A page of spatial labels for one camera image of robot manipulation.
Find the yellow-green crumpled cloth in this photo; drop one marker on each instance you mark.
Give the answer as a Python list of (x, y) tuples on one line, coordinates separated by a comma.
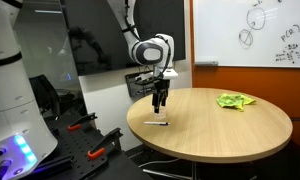
[(235, 100)]

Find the black office chair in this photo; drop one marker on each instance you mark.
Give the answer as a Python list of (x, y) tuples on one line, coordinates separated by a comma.
[(46, 93)]

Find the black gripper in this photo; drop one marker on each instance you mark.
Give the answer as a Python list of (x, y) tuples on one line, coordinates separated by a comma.
[(160, 87)]

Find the metal table leg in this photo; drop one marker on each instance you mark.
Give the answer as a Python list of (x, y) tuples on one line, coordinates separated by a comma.
[(194, 171)]

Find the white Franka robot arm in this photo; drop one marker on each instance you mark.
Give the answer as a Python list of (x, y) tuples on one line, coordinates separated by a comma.
[(10, 100)]

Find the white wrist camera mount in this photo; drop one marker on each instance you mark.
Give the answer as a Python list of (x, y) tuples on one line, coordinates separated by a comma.
[(170, 74)]

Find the white pen with black tip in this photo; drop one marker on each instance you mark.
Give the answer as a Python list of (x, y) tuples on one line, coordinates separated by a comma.
[(155, 123)]

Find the black wall monitor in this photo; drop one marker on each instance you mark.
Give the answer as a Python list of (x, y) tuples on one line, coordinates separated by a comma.
[(90, 33)]

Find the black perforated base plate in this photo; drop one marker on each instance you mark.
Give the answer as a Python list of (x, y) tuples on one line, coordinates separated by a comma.
[(76, 146)]

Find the white whiteboard with writing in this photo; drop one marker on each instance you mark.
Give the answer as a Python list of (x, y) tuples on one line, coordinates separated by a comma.
[(220, 33)]

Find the round wooden table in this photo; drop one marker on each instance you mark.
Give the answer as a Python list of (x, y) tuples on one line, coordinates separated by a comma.
[(210, 133)]

